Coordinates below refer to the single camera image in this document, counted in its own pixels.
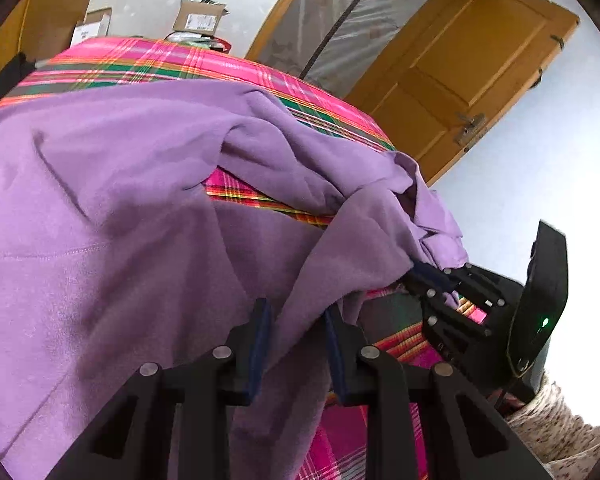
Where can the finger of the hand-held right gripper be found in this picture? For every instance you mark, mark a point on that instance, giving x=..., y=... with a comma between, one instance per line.
x=472, y=280
x=430, y=275

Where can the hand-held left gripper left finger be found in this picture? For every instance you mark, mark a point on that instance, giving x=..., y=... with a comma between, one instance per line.
x=260, y=350

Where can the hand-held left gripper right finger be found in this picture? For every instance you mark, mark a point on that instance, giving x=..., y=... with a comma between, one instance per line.
x=336, y=355

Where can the purple fleece garment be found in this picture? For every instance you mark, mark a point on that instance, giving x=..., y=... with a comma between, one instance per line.
x=105, y=210

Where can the person's right forearm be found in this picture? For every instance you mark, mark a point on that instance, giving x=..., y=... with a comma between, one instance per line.
x=565, y=440

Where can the metal door latch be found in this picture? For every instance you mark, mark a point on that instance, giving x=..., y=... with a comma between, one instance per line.
x=470, y=130

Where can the wooden door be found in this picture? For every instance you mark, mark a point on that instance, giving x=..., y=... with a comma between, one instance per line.
x=455, y=60

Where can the translucent door curtain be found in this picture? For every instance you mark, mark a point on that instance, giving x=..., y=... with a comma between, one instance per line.
x=370, y=10

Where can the pink green plaid blanket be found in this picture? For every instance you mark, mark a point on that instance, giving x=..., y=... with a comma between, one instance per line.
x=155, y=65

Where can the red basket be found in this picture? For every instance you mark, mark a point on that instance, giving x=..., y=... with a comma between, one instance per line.
x=222, y=44

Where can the brown cardboard box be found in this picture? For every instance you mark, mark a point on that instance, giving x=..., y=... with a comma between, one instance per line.
x=200, y=20

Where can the white cardboard box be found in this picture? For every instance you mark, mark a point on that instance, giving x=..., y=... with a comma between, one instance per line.
x=92, y=25

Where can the black cloth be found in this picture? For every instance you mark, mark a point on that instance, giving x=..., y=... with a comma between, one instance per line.
x=10, y=80

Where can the wooden wardrobe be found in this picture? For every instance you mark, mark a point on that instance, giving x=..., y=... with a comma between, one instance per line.
x=45, y=10

